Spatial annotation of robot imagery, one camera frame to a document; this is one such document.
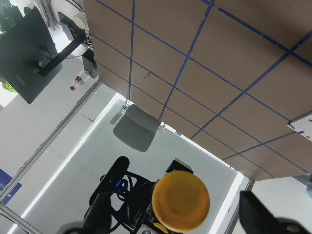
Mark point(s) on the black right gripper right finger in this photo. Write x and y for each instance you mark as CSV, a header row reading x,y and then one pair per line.
x,y
255,218

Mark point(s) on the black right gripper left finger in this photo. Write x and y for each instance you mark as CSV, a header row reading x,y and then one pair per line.
x,y
96,221

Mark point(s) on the yellow push button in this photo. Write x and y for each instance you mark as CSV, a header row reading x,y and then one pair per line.
x,y
180,203

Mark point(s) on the grey office chair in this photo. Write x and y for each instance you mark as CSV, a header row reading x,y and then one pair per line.
x,y
135,127

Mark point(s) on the clear plastic bottle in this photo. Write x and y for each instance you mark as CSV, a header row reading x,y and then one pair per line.
x,y
80,79

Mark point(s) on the black computer monitor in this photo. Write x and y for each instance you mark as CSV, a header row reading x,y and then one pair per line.
x,y
28,56

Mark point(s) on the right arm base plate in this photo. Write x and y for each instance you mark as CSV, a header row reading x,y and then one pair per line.
x,y
303,125

